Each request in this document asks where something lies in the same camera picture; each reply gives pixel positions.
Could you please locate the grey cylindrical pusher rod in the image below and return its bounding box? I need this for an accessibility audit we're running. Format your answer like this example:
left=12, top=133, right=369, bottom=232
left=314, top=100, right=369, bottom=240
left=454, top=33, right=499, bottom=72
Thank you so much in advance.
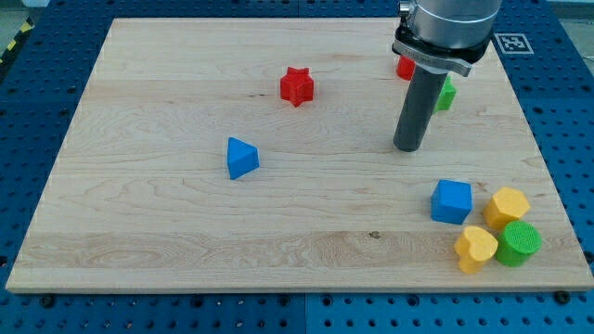
left=394, top=66, right=447, bottom=152

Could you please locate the blue triangle block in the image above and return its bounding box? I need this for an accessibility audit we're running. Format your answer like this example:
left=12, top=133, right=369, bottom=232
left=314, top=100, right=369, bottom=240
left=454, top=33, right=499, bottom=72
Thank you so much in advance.
left=226, top=137, right=260, bottom=180

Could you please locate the white fiducial marker tag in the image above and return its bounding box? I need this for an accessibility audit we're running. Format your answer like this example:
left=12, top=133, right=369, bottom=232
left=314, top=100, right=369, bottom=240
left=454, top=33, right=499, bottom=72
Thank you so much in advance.
left=494, top=32, right=534, bottom=55

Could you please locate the red round block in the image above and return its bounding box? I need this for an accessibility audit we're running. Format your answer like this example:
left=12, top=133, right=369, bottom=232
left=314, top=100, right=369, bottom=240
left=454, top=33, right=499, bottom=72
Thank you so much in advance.
left=396, top=56, right=416, bottom=81

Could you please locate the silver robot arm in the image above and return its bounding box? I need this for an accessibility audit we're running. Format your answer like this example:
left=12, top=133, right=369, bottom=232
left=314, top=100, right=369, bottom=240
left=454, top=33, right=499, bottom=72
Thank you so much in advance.
left=392, top=0, right=502, bottom=152

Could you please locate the wooden board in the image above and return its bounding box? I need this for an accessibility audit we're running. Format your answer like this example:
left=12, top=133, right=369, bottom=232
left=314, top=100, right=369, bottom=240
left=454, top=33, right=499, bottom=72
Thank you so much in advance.
left=6, top=19, right=593, bottom=294

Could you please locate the yellow heart block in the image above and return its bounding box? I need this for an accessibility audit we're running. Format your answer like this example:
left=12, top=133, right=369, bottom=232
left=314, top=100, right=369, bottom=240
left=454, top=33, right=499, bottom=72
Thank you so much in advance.
left=454, top=225, right=498, bottom=275

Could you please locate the green star block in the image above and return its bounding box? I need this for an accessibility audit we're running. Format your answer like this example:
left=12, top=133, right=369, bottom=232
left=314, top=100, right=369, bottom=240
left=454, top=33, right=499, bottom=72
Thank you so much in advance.
left=433, top=76, right=457, bottom=113

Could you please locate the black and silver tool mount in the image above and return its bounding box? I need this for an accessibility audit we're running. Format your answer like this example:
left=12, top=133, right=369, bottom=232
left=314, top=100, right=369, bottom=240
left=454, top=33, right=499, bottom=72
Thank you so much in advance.
left=392, top=24, right=492, bottom=77

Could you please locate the green cylinder block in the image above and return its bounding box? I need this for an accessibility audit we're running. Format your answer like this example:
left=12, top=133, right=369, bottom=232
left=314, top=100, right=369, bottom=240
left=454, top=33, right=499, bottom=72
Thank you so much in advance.
left=495, top=221, right=542, bottom=267

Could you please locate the red star block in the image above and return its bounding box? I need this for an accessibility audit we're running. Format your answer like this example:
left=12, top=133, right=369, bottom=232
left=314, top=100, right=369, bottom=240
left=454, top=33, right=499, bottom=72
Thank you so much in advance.
left=280, top=67, right=315, bottom=108

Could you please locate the blue cube block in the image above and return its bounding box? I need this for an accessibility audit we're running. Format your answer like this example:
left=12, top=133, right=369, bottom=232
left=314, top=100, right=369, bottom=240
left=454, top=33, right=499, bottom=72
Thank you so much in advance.
left=431, top=179, right=473, bottom=225

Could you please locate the yellow hexagon block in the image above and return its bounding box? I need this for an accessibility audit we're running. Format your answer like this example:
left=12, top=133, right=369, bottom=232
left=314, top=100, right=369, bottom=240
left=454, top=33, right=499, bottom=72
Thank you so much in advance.
left=483, top=186, right=531, bottom=231

